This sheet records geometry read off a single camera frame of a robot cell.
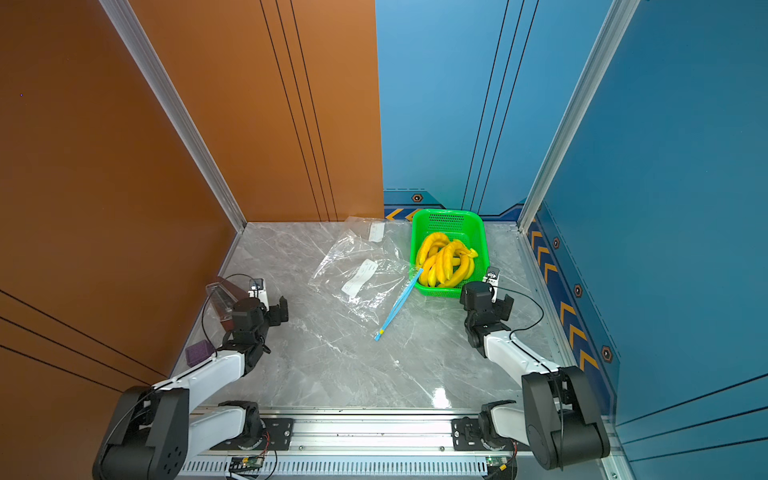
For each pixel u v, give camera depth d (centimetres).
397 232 117
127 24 71
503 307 78
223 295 83
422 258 96
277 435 74
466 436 72
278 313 83
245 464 72
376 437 75
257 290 76
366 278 95
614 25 71
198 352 83
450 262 93
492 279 76
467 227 115
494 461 72
